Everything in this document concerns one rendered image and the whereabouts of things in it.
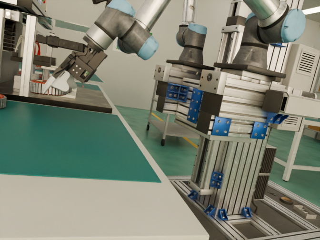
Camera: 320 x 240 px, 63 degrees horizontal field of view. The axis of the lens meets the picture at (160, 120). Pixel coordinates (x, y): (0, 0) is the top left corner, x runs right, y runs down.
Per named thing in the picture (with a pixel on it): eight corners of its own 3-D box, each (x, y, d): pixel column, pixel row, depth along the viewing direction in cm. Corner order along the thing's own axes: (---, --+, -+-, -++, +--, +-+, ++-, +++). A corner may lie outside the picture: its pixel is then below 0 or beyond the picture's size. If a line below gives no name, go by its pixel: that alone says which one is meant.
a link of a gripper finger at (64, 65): (56, 76, 73) (76, 56, 77) (51, 73, 73) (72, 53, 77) (55, 83, 77) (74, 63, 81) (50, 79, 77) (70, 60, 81)
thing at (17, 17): (22, 24, 100) (23, 12, 99) (18, 21, 94) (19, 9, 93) (8, 21, 98) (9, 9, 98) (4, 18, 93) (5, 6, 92)
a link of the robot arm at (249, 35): (255, 48, 123) (262, 18, 120) (277, 47, 111) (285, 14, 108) (234, 43, 118) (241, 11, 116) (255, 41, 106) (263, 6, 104)
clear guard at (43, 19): (99, 48, 126) (101, 35, 125) (104, 45, 104) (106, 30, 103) (25, 32, 116) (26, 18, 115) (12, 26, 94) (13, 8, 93)
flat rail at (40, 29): (51, 40, 150) (52, 35, 149) (33, 27, 92) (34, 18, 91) (49, 39, 150) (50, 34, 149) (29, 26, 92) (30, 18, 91)
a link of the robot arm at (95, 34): (91, 21, 75) (95, 25, 83) (81, 34, 75) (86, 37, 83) (112, 39, 76) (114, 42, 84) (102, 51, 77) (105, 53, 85)
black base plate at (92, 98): (100, 94, 165) (101, 90, 165) (111, 114, 105) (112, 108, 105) (17, 81, 150) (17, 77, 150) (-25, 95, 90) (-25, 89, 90)
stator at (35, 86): (71, 94, 87) (72, 82, 87) (62, 97, 76) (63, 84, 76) (36, 90, 86) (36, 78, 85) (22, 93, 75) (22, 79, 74)
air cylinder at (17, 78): (30, 88, 116) (31, 75, 115) (26, 90, 109) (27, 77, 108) (17, 86, 115) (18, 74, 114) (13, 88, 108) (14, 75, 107)
